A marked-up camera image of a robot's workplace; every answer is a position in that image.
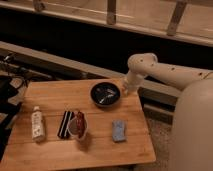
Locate metal bracket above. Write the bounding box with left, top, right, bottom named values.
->
left=106, top=0, right=116, bottom=25
left=33, top=0, right=45, bottom=12
left=167, top=0, right=187, bottom=36

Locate metal bracket right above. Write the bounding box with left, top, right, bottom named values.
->
left=167, top=0, right=187, bottom=36

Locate metal bracket left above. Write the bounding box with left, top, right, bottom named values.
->
left=33, top=0, right=45, bottom=12

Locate white plastic bottle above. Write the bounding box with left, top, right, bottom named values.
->
left=31, top=106, right=45, bottom=142

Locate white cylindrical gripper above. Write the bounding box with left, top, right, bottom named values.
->
left=123, top=73, right=142, bottom=95

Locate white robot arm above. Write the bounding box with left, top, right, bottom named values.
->
left=123, top=53, right=213, bottom=171

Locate black white striped box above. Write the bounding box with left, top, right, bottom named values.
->
left=57, top=111, right=74, bottom=139

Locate blue sponge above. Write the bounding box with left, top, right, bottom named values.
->
left=112, top=120, right=126, bottom=142

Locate dark ceramic bowl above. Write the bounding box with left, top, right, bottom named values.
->
left=90, top=82, right=121, bottom=107

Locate black cables and equipment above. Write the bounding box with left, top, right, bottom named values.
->
left=0, top=53, right=31, bottom=161

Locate metal bracket middle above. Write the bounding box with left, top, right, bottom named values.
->
left=106, top=0, right=116, bottom=25

